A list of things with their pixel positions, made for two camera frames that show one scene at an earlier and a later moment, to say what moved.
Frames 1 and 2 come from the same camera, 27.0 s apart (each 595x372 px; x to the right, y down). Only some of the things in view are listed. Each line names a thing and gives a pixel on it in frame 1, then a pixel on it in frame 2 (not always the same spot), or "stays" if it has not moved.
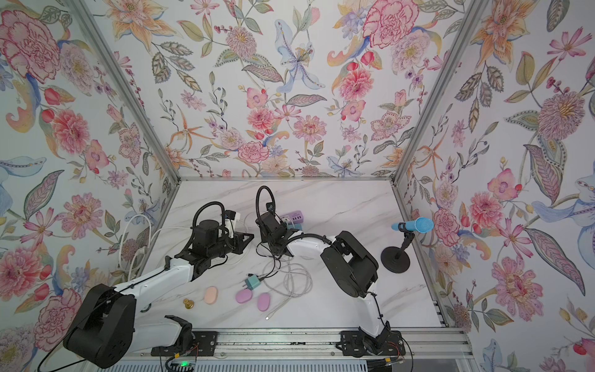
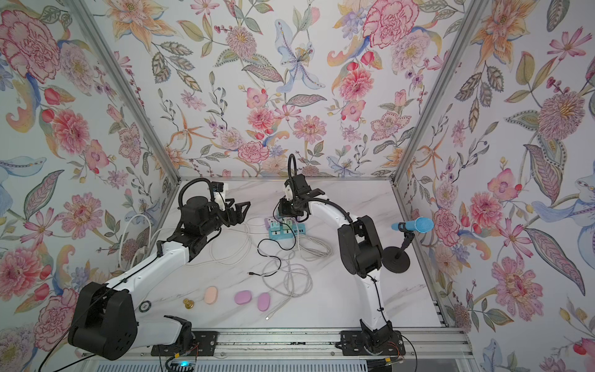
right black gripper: (264, 238) → (283, 210)
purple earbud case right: (263, 301) stays
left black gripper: (237, 239) → (239, 217)
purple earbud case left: (243, 296) stays
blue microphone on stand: (397, 260) stays
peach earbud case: (211, 294) stays
